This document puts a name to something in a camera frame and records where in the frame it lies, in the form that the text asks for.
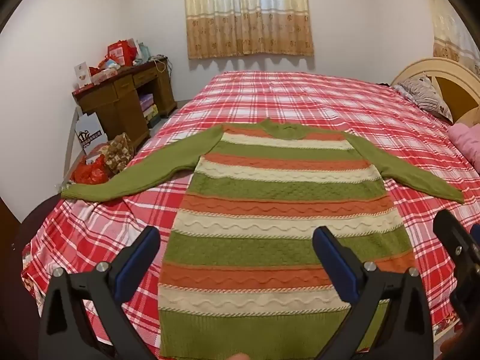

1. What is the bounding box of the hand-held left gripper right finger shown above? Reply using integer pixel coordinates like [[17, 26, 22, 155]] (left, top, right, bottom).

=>
[[312, 226, 436, 360]]

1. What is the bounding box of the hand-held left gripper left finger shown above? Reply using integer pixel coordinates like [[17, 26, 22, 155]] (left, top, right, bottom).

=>
[[37, 226, 162, 360]]

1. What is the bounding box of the green orange cream striped sweater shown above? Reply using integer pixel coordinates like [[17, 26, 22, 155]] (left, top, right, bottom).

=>
[[61, 118, 466, 360]]

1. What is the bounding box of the pink blanket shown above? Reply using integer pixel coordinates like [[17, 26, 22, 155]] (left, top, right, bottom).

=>
[[448, 123, 480, 175]]

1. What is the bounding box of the red plastic bag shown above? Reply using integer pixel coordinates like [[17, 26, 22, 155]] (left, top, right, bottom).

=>
[[70, 154, 110, 185]]

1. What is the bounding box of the white paper bag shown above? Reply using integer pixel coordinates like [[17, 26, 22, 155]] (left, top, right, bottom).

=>
[[75, 112, 109, 155]]

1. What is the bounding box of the grey patterned pillow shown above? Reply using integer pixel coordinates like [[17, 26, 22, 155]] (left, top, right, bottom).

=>
[[392, 74, 453, 121]]

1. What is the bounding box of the cream wooden headboard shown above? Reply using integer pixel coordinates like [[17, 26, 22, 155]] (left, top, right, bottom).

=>
[[390, 57, 480, 124]]

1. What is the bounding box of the stack of books in desk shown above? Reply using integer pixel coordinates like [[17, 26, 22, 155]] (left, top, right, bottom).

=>
[[139, 94, 159, 121]]

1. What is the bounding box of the brown wooden desk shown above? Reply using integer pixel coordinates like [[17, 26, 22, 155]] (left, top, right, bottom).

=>
[[72, 57, 178, 151]]

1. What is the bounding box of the bed with red plaid sheet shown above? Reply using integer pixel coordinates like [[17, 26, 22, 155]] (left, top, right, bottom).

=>
[[20, 69, 480, 360]]

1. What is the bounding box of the red and white flat box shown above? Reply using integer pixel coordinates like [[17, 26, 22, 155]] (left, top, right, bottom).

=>
[[90, 68, 121, 85]]

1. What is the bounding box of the white card box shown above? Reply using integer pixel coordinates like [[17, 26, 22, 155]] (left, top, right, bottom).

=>
[[74, 62, 92, 91]]

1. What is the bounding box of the beige patterned side curtain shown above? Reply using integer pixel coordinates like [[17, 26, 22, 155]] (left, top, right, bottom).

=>
[[425, 0, 480, 79]]

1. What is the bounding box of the red gift box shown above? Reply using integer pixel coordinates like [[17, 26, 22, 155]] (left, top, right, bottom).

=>
[[108, 39, 136, 67]]

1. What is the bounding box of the beige patterned window curtain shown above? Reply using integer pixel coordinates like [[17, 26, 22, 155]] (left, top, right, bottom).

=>
[[182, 0, 315, 60]]

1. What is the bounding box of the grey metal frame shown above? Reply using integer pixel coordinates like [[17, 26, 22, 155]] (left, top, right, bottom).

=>
[[63, 107, 81, 176]]

